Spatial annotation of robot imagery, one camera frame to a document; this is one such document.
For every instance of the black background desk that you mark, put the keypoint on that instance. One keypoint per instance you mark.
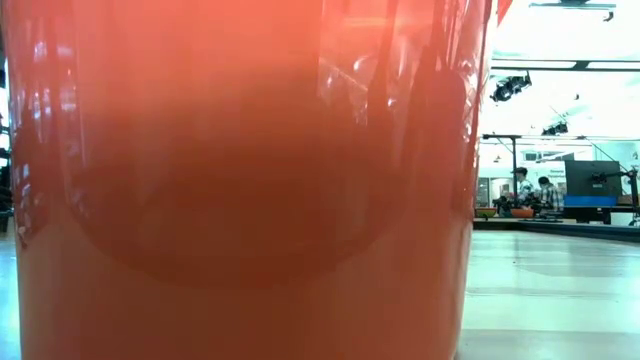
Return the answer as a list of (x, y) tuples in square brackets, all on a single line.
[(592, 214)]

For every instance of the black aluminium table frame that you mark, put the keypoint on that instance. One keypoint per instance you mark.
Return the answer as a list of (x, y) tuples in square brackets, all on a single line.
[(575, 231)]

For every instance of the orange background bowl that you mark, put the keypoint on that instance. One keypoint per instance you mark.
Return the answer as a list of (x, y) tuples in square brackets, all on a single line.
[(522, 213)]

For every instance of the black pole stand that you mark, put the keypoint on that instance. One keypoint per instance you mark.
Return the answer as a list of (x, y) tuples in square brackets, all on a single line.
[(514, 165)]

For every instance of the person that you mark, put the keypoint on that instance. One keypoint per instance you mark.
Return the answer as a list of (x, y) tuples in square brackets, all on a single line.
[(524, 187), (550, 195)]

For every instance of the dark ceiling fixture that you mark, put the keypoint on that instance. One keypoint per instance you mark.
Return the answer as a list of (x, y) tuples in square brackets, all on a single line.
[(575, 5)]

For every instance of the black ceiling spotlight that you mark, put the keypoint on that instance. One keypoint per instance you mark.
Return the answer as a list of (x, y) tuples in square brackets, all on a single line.
[(555, 129), (510, 87)]

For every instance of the orange plastic basket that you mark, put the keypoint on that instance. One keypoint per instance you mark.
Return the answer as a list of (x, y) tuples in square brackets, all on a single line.
[(225, 200)]

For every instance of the green background bowl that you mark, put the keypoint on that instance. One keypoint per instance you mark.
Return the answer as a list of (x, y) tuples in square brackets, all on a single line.
[(486, 213)]

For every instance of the black computer monitor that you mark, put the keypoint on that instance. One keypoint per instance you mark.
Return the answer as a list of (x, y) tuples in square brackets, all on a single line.
[(592, 177)]

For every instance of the black background robot arm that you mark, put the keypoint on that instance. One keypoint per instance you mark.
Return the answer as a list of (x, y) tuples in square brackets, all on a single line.
[(505, 204)]

